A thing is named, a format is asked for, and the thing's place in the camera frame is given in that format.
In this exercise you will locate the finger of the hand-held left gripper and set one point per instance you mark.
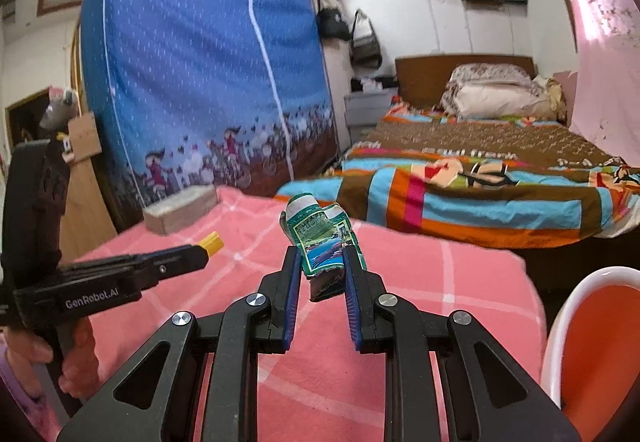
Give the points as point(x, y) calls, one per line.
point(175, 267)
point(110, 258)

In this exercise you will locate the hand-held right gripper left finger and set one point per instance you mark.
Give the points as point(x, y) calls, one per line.
point(291, 302)

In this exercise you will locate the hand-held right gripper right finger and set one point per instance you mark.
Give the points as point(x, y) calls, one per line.
point(351, 302)

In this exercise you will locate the yellow bottle cap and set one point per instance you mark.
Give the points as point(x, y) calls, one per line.
point(212, 243)

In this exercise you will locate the green drink carton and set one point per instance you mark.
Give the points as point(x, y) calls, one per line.
point(320, 242)

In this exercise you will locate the orange and white trash bin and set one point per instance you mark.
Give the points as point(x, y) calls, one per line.
point(600, 347)

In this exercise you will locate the person's left forearm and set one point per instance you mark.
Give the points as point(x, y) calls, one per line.
point(20, 402)

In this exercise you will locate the person's left hand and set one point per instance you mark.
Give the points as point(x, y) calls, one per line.
point(77, 372)

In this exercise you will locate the light wooden cabinet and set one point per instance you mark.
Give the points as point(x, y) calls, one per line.
point(87, 207)

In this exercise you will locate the beige cardboard box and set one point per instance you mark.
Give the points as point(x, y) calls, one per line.
point(185, 209)

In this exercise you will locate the pink checked blanket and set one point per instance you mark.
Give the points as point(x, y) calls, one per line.
point(425, 282)

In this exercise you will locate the brown cardboard piece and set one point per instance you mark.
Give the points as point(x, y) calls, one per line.
point(85, 137)

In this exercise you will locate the grey plush toy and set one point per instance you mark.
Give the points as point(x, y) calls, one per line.
point(57, 112)

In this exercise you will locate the colourful striped bed blanket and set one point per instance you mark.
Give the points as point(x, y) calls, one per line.
point(450, 192)

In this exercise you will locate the grey nightstand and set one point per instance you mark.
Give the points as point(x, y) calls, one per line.
point(365, 107)

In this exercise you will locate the blue upright mattress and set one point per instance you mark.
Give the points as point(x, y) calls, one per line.
point(200, 72)

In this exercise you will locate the brown wooden headboard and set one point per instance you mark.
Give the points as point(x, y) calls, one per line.
point(425, 77)

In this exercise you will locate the folded floral quilt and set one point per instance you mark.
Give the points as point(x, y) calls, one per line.
point(495, 97)

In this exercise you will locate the grey hanging bag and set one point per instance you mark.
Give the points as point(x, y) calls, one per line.
point(366, 47)

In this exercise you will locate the black hanging bag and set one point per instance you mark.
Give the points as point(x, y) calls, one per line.
point(332, 25)

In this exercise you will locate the pink curtain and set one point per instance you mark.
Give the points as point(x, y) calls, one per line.
point(610, 72)

